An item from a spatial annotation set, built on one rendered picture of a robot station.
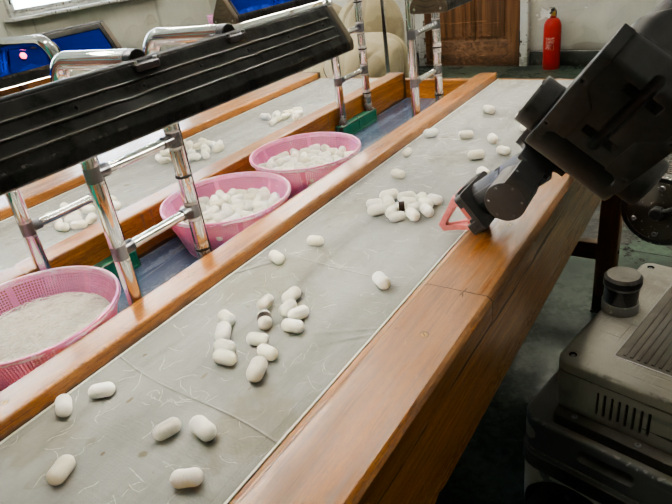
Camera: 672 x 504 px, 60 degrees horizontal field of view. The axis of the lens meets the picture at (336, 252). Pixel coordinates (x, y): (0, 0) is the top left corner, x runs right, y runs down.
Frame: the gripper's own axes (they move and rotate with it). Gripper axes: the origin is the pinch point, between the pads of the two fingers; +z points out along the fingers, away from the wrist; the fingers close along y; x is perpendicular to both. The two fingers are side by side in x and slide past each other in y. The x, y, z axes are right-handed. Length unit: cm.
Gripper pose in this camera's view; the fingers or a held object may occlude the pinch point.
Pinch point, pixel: (444, 224)
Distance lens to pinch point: 99.5
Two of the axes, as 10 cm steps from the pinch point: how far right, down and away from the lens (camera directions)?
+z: -5.5, 4.2, 7.2
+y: -5.5, 4.8, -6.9
